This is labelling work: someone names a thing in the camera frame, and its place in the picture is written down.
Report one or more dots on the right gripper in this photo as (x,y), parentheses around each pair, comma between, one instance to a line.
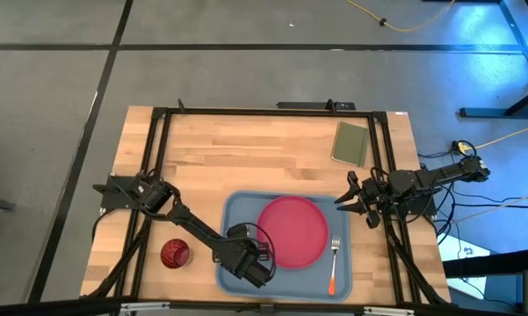
(375,193)

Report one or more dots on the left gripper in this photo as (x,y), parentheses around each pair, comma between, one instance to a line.
(243,259)

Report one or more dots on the red round plate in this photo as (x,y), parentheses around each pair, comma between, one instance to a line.
(296,232)

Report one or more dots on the red ribbed cup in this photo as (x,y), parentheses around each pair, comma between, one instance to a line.
(175,253)

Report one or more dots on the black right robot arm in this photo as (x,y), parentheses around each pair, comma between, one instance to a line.
(443,173)

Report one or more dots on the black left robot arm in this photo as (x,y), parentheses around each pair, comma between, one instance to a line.
(197,228)

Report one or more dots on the blue-grey plastic tray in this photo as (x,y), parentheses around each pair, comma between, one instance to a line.
(316,285)

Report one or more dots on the green notebook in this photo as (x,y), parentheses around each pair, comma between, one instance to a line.
(350,144)

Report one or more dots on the black mounting bar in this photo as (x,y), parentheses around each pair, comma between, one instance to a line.
(307,105)

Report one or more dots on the white floor panel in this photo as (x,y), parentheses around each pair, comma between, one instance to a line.
(461,251)

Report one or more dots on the yellow power plug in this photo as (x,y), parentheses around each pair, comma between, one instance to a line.
(461,148)

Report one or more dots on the black table edge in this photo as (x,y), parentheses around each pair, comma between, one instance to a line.
(501,262)

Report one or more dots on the black aluminium table frame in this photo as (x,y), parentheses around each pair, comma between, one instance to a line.
(268,112)

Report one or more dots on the black table leg frame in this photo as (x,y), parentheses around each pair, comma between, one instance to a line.
(501,112)

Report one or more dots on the black frame crossbar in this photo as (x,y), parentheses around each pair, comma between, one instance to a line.
(70,306)

